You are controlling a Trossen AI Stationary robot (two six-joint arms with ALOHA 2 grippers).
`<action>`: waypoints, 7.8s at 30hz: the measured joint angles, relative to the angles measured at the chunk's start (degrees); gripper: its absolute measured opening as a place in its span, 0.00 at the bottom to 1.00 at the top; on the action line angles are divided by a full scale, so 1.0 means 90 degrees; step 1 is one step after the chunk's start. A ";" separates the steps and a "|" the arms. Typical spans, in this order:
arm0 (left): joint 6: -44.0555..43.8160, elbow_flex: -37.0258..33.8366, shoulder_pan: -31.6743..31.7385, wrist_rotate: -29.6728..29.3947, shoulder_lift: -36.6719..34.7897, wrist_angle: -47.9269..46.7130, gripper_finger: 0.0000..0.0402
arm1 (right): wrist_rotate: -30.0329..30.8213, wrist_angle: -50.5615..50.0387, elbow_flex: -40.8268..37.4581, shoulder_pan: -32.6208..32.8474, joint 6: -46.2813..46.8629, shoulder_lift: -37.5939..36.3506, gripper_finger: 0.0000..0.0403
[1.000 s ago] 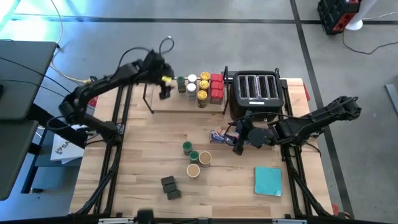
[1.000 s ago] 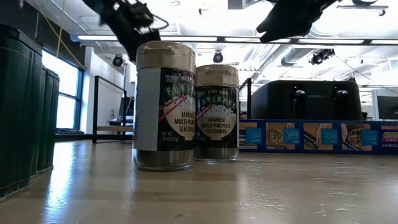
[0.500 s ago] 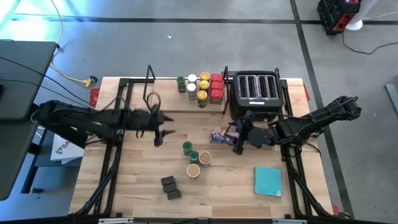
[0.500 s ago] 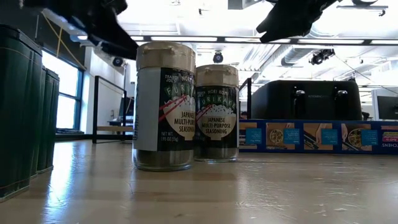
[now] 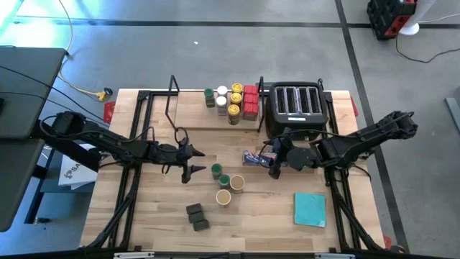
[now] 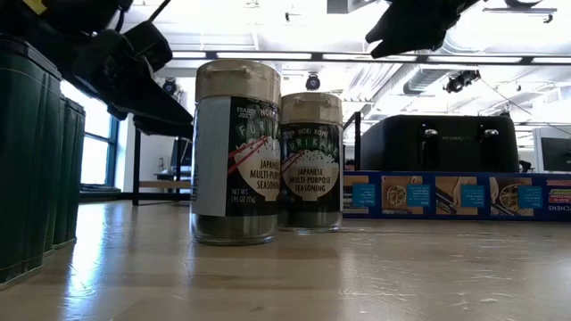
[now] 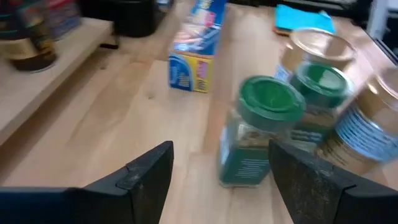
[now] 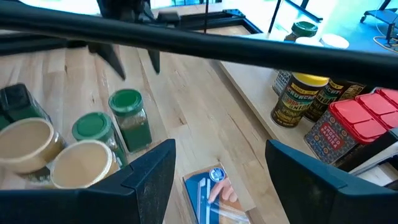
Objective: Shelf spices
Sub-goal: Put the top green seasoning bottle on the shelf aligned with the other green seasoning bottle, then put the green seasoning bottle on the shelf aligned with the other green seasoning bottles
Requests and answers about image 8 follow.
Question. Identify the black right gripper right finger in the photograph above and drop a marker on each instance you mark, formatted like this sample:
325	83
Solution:
342	205

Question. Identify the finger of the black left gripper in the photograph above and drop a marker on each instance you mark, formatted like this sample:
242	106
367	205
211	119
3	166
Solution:
109	59
154	60

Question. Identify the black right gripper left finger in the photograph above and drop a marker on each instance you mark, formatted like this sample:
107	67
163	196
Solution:
93	205

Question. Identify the green lid glass spice jar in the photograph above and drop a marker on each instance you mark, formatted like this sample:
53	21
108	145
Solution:
91	126
130	124
304	28

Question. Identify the green black pepper tin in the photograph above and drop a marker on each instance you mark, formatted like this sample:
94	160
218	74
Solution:
18	99

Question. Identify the white lid glass spice jar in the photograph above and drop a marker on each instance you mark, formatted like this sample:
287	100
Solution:
334	41
308	41

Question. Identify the wooden shelf board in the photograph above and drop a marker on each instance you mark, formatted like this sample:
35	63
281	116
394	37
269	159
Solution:
248	87

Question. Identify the tan lid furikake jar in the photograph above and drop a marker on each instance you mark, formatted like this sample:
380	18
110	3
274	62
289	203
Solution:
28	146
82	163

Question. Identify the blue plastic wrap box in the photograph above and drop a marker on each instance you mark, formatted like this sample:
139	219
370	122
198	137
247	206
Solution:
202	199

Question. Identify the black desk leg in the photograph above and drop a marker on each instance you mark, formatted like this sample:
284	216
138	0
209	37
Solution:
303	9

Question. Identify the black rolling stand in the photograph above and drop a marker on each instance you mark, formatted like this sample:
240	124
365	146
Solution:
382	15

